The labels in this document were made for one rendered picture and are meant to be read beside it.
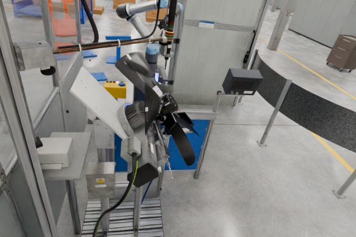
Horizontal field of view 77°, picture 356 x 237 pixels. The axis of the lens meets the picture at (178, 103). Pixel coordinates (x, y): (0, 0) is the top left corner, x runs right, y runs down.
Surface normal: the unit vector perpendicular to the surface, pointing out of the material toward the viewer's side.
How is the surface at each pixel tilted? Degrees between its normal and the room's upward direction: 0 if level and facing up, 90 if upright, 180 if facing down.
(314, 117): 90
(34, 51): 90
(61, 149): 0
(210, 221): 0
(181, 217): 0
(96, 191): 90
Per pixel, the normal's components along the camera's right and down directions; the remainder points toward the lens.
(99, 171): 0.14, -0.84
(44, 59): 0.69, 0.46
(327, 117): -0.73, 0.26
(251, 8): 0.15, 0.54
